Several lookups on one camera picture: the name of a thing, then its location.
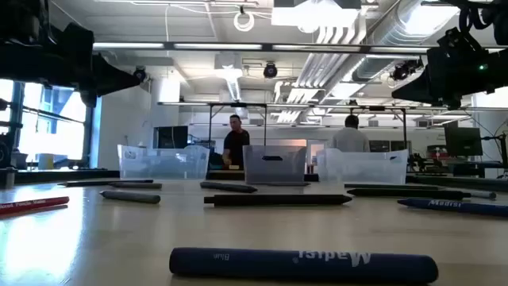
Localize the overhead frame bar with lights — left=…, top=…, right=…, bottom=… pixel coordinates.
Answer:
left=91, top=41, right=508, bottom=55

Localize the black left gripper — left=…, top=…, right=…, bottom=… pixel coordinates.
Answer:
left=47, top=22, right=142, bottom=108

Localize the black pencil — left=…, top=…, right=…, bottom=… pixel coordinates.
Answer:
left=57, top=179, right=155, bottom=187
left=344, top=183, right=445, bottom=191

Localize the clear plastic bin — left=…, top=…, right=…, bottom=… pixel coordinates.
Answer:
left=316, top=148, right=410, bottom=185
left=117, top=144, right=210, bottom=180

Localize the black computer monitor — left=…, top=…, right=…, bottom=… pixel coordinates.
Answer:
left=443, top=121, right=484, bottom=157

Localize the blue Madisi crayon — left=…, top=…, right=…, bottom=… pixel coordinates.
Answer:
left=397, top=197, right=508, bottom=218
left=169, top=247, right=439, bottom=284

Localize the red pencil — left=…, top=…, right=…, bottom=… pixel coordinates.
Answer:
left=0, top=195, right=71, bottom=216

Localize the large black display screen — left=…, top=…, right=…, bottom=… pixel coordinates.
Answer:
left=153, top=126, right=189, bottom=150

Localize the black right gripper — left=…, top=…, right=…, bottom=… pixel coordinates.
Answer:
left=391, top=26, right=476, bottom=112

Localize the person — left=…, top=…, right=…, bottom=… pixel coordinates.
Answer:
left=221, top=114, right=251, bottom=170
left=331, top=114, right=371, bottom=153

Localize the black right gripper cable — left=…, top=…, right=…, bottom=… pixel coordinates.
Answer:
left=458, top=0, right=497, bottom=33

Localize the yellow cylindrical container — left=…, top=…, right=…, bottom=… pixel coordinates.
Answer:
left=38, top=153, right=55, bottom=171

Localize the white coiled cable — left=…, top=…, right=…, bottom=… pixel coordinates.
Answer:
left=233, top=10, right=256, bottom=33

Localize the silver ribbed air duct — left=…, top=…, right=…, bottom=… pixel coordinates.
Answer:
left=348, top=0, right=464, bottom=84

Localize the black pen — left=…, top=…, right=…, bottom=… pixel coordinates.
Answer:
left=199, top=181, right=259, bottom=195
left=346, top=187, right=472, bottom=201
left=203, top=194, right=353, bottom=207

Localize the grey translucent plastic bin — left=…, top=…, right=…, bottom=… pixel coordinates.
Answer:
left=242, top=145, right=308, bottom=186

